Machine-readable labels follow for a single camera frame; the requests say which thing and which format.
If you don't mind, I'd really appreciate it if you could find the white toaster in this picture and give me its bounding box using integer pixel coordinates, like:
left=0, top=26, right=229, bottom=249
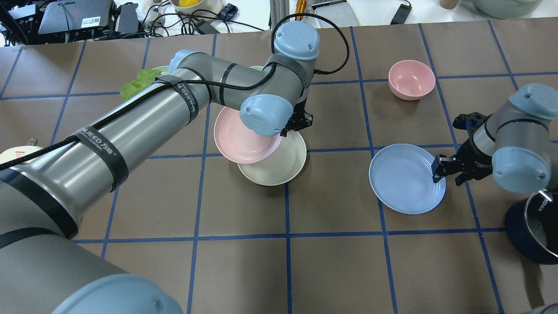
left=0, top=138, right=43, bottom=164

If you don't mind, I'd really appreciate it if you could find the aluminium frame post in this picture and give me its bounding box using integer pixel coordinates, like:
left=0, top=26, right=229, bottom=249
left=268, top=0, right=290, bottom=30

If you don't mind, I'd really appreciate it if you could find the blue plate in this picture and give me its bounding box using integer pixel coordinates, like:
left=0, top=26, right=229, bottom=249
left=368, top=143, right=446, bottom=215

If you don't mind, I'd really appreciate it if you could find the pink plate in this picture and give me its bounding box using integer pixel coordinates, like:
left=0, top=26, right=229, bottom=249
left=214, top=107, right=282, bottom=164

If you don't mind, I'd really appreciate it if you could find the pink bowl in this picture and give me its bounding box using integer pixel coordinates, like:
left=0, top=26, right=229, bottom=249
left=388, top=60, right=436, bottom=101

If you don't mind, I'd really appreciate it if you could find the cream plate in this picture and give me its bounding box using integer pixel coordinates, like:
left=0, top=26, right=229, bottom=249
left=237, top=132, right=307, bottom=186

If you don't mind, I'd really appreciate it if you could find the black power adapter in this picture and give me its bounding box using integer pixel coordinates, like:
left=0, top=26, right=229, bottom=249
left=390, top=4, right=412, bottom=24

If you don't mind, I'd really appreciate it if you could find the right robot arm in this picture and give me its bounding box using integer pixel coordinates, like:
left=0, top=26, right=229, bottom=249
left=431, top=83, right=558, bottom=194

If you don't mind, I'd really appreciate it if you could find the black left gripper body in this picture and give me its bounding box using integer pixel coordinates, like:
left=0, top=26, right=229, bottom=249
left=281, top=98, right=313, bottom=137

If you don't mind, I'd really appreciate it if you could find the blue saucepan with lid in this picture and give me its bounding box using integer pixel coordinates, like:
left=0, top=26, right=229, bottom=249
left=504, top=191, right=558, bottom=265

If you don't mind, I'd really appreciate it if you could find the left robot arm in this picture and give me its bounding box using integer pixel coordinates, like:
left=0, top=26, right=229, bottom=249
left=0, top=20, right=320, bottom=314

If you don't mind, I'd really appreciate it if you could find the cream bowl with toys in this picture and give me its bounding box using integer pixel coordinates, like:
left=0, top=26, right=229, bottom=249
left=170, top=0, right=225, bottom=17

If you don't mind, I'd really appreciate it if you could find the yellow toy fruit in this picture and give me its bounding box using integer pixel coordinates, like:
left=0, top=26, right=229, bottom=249
left=178, top=0, right=202, bottom=8

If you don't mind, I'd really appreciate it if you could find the green lettuce leaf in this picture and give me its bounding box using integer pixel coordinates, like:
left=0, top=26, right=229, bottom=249
left=119, top=69, right=161, bottom=102

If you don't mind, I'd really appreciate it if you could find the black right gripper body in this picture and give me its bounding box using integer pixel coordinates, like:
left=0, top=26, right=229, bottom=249
left=439, top=113, right=493, bottom=186

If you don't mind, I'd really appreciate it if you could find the green plate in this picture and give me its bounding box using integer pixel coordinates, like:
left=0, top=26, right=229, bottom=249
left=152, top=65, right=169, bottom=75

